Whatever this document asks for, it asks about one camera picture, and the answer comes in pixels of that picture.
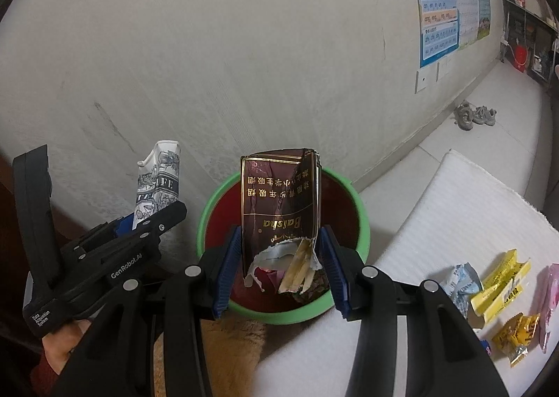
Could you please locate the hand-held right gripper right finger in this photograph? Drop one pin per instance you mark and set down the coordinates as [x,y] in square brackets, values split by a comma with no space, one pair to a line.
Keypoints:
[336,270]

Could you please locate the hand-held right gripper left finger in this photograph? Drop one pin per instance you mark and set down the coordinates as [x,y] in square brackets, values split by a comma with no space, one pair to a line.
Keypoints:
[227,270]

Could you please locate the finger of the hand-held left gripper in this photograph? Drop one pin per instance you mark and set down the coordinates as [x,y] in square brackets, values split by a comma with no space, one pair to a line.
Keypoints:
[124,224]
[166,222]

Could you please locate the white carton with drawn pattern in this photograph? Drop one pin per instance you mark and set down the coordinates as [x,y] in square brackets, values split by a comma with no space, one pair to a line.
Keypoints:
[161,178]

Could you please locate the green rimmed red bin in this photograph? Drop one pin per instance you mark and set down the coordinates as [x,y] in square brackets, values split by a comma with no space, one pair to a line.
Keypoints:
[345,213]

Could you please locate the brown cigarette box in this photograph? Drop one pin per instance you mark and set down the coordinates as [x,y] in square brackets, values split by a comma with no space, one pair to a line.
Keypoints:
[279,205]

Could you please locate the blue white wrapper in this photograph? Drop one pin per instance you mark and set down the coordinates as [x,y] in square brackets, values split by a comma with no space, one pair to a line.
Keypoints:
[465,288]

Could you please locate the yellow strip packet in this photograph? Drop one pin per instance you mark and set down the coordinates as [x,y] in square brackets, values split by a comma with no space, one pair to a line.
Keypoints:
[500,268]

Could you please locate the yellow printed carton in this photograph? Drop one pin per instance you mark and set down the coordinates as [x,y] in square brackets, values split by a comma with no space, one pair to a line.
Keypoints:
[502,294]

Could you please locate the orange snack packet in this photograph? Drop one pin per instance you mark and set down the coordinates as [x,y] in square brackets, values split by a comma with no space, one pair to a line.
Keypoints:
[517,331]

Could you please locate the pink plastic wrapper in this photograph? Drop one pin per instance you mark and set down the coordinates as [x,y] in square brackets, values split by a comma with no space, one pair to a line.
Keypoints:
[551,305]

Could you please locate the person's left forearm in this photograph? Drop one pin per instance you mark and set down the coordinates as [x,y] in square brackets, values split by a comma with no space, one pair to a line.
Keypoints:
[41,381]

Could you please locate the person's left hand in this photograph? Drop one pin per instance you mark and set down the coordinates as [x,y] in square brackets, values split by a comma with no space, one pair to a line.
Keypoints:
[59,344]

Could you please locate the tan fuzzy cloth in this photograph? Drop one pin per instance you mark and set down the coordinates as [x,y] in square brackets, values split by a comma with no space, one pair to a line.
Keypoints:
[236,349]

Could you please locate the white foam mat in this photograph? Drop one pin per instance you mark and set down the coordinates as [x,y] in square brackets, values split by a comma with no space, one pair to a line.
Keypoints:
[436,226]

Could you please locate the grey shoe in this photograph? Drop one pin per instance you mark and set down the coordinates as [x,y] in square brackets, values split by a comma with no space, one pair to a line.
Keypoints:
[485,116]
[464,117]

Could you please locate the red bucket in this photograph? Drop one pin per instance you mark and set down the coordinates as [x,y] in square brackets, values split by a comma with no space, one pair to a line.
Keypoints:
[519,58]

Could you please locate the black shelf table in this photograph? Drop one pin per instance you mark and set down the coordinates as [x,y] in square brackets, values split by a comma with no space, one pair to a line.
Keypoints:
[539,39]

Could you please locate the white wall socket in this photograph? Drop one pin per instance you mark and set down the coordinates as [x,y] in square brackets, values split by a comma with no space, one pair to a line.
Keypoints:
[421,82]

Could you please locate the white wall plate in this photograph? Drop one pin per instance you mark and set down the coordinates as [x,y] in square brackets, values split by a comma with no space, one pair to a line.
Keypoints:
[443,69]

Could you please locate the blue chart wall poster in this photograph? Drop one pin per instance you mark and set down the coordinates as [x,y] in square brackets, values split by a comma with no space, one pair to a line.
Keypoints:
[436,4]

